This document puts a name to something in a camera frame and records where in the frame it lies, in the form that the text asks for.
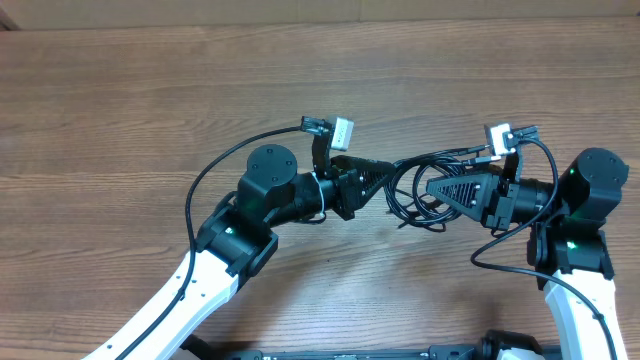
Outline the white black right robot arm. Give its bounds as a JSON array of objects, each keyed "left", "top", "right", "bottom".
[{"left": 426, "top": 148, "right": 629, "bottom": 359}]

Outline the black left camera cable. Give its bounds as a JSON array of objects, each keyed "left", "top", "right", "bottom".
[{"left": 113, "top": 116, "right": 331, "bottom": 360}]

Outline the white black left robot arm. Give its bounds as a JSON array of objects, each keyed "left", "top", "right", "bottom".
[{"left": 89, "top": 144, "right": 395, "bottom": 359}]

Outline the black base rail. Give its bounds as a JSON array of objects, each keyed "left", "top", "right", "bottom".
[{"left": 179, "top": 329, "right": 561, "bottom": 360}]

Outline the black camera cable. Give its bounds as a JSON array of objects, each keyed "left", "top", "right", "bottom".
[
  {"left": 469, "top": 125, "right": 619, "bottom": 360},
  {"left": 113, "top": 116, "right": 331, "bottom": 360}
]

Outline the black right camera cable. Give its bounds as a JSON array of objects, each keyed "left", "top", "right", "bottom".
[{"left": 469, "top": 125, "right": 619, "bottom": 360}]

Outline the black usb cable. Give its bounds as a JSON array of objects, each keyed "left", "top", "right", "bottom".
[{"left": 383, "top": 145, "right": 504, "bottom": 234}]

